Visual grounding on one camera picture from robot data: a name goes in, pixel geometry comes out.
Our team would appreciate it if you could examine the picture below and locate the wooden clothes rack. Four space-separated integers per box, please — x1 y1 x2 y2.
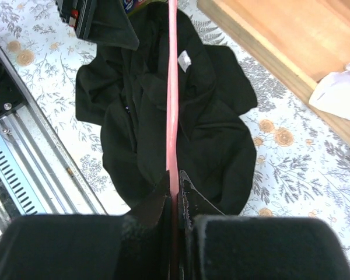
197 0 350 154

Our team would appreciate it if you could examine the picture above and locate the grey slotted cable duct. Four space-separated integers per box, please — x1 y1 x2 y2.
0 135 46 215

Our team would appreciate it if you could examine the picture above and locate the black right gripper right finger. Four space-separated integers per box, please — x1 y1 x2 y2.
178 171 350 279

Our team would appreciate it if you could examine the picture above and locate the pink hanger of black shirt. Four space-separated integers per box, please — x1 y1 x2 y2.
166 0 179 197

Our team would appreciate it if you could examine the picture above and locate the black shirt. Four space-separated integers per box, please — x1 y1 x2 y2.
75 2 257 215

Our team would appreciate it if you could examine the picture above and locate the aluminium front frame rail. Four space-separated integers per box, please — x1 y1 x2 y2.
0 47 107 215

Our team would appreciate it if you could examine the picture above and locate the floral patterned tablecloth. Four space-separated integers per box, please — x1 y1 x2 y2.
0 1 350 264

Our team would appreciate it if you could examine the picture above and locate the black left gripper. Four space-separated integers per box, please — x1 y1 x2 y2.
55 0 139 50

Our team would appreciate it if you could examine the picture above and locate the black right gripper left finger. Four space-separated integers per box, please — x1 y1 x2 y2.
0 174 170 279

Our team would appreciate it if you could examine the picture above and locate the white hanging shirt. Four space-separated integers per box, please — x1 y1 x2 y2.
309 63 350 121

